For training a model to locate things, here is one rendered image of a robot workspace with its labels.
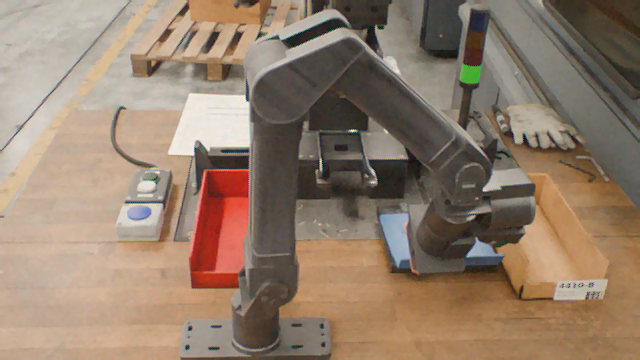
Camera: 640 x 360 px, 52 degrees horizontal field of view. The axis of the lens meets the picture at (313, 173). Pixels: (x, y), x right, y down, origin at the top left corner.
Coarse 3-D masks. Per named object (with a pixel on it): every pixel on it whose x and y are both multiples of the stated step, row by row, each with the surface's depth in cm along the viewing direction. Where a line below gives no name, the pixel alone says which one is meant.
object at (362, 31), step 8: (360, 32) 108; (368, 32) 117; (368, 40) 111; (376, 40) 111; (376, 48) 108; (384, 56) 116; (392, 56) 116; (392, 64) 113; (328, 88) 109; (344, 96) 114
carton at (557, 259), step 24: (552, 192) 114; (552, 216) 114; (576, 216) 105; (528, 240) 110; (552, 240) 110; (576, 240) 105; (504, 264) 104; (528, 264) 95; (552, 264) 105; (576, 264) 105; (600, 264) 97; (528, 288) 97; (552, 288) 97; (576, 288) 97; (600, 288) 98
